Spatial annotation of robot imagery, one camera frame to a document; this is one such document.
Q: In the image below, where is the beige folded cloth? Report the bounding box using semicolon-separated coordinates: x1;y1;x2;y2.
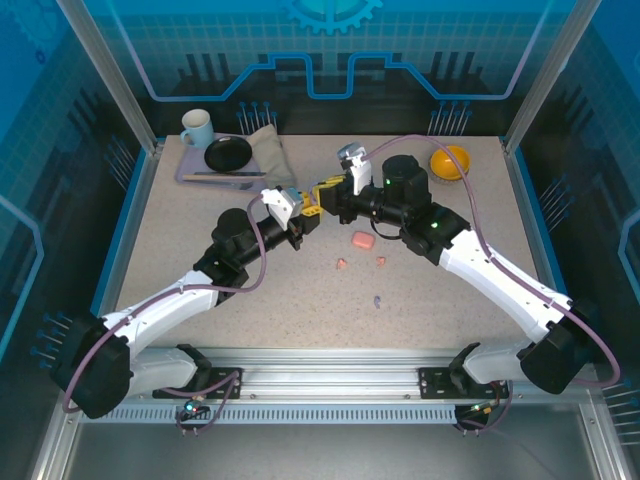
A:
247;123;296;189

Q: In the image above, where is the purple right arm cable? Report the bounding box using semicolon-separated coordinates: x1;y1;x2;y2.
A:
364;134;621;389

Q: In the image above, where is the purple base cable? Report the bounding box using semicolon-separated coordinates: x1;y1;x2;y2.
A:
174;367;242;437
457;382;516;437

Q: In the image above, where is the lavender tray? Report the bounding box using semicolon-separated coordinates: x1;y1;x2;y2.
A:
174;132;269;191

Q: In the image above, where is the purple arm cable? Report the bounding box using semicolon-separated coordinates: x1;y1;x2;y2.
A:
59;192;269;414
364;134;621;389

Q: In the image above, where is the slotted cable duct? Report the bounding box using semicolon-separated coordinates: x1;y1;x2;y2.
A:
107;405;459;424

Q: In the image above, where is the orange bowl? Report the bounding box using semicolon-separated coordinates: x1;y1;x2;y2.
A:
430;144;471;180

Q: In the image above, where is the black plate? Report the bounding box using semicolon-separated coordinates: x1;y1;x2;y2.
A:
203;135;254;172

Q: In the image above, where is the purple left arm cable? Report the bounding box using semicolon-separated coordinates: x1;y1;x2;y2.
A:
59;192;269;414

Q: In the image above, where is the light blue mug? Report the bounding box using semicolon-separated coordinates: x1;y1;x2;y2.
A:
179;108;216;150

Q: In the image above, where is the aluminium frame post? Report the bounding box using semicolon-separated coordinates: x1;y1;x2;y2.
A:
56;0;162;154
502;0;586;154

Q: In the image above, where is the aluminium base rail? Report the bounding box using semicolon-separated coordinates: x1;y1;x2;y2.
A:
127;347;524;401

